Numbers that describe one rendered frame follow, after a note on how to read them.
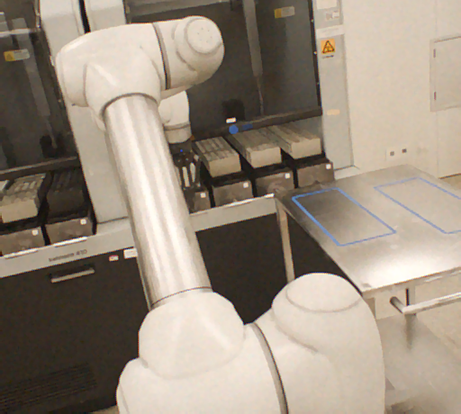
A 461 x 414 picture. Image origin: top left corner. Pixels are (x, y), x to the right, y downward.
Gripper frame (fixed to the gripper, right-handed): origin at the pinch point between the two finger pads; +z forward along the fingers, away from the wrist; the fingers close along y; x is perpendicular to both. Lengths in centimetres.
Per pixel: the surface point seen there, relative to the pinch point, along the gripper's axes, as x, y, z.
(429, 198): 45, -59, -2
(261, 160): -9.8, -28.4, -4.2
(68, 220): -2.0, 39.9, -0.7
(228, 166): -9.7, -16.1, -4.6
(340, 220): 46, -34, -2
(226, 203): -2.0, -12.1, 5.9
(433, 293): -22, -102, 80
